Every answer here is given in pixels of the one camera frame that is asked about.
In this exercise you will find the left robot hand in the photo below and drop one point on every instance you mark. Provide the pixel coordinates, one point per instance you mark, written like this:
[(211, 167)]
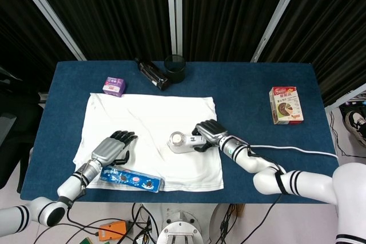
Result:
[(110, 149)]

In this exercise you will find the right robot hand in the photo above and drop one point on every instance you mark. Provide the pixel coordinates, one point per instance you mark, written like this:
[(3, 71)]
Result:
[(210, 135)]

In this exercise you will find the white cloth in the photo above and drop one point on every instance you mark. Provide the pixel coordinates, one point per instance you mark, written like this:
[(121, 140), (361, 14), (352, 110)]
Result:
[(154, 118)]

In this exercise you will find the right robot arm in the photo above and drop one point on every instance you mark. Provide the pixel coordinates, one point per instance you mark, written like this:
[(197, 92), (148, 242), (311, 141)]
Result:
[(286, 175)]

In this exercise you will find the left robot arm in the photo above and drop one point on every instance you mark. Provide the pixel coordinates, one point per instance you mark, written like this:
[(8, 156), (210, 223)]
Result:
[(57, 192)]

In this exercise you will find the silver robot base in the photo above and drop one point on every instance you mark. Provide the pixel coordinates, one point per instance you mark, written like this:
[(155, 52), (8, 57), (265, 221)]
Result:
[(179, 227)]

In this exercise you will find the blue oreo cookie box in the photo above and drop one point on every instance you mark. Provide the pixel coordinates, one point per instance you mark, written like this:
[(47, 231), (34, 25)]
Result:
[(131, 179)]

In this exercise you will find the blue table mat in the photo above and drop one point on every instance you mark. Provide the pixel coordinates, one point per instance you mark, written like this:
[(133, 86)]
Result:
[(257, 98)]

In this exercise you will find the small purple box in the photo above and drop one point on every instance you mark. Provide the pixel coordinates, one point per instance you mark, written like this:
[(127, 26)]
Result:
[(114, 86)]

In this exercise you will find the black mesh cup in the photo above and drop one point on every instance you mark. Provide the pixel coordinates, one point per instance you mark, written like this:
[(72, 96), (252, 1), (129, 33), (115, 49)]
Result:
[(175, 68)]

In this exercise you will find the orange device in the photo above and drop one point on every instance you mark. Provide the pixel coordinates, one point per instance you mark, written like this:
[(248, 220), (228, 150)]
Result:
[(113, 230)]

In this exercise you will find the red and white food box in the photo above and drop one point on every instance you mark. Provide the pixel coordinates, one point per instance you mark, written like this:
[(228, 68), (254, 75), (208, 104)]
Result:
[(286, 105)]

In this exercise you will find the black and white sneaker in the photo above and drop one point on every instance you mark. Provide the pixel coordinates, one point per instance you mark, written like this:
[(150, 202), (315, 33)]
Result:
[(356, 124)]

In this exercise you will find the grey aluminium frame post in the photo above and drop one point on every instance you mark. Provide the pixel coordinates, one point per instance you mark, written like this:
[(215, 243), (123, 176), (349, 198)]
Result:
[(274, 15), (175, 12), (48, 12)]

